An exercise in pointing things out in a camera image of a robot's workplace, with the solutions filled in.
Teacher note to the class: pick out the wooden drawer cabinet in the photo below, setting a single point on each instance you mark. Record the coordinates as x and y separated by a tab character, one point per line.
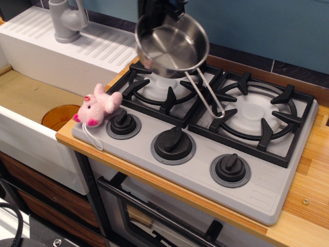
52	203

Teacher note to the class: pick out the black left burner grate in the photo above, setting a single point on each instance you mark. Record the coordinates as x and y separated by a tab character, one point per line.
174	101

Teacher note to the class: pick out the black middle stove knob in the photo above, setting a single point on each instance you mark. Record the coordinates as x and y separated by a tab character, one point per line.
173	147

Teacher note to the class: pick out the oven door with black handle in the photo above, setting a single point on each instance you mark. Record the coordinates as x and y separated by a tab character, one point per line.
148	217

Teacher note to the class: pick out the black stove knob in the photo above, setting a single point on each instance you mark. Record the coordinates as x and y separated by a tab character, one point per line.
230	170
173	147
123	126

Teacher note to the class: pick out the grey toy faucet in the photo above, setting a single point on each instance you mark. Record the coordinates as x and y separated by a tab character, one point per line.
67	23

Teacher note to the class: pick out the pink stuffed pig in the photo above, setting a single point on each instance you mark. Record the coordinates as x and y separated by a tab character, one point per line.
94	109

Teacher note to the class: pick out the black burner grate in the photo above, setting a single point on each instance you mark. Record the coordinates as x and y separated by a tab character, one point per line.
174	101
264	120

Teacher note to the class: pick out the white toy sink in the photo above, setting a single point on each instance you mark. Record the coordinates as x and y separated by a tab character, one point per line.
39	74

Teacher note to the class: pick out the stainless steel pan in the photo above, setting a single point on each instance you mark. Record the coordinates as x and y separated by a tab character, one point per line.
174	50

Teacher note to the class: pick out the grey toy stove top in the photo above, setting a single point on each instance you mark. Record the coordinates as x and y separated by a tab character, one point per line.
261	198

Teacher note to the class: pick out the orange plastic plate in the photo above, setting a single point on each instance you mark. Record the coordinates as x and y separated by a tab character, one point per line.
57	117

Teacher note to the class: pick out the black left stove knob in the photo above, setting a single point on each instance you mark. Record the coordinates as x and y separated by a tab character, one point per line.
123	126

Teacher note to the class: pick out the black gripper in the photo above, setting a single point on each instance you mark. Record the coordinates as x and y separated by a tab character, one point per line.
160	9

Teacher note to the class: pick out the black right burner grate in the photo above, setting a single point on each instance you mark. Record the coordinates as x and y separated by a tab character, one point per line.
264	120

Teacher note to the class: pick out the black right stove knob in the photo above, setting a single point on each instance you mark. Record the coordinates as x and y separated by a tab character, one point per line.
230	170

